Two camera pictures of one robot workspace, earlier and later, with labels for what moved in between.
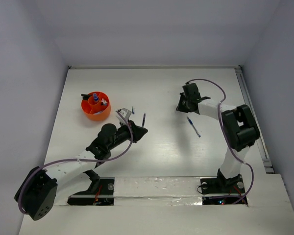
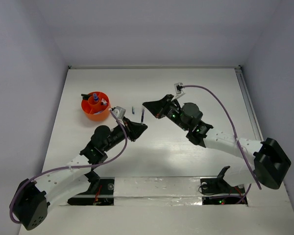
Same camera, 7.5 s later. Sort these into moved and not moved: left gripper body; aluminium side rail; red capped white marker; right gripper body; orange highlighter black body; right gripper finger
Moved: right gripper body; right gripper finger
Not moved: left gripper body; red capped white marker; aluminium side rail; orange highlighter black body
